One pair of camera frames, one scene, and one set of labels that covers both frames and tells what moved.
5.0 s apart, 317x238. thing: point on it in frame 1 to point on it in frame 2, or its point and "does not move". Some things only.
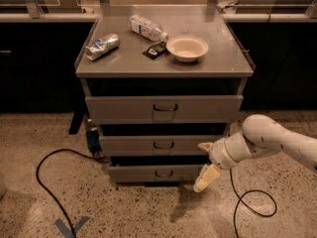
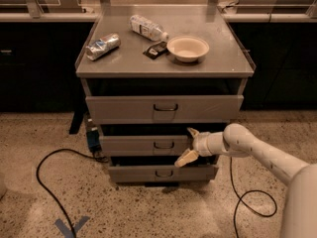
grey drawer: (156, 145) does not move
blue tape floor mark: (66, 232) does not move
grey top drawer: (163, 109) does not move
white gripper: (218, 154) to (200, 144)
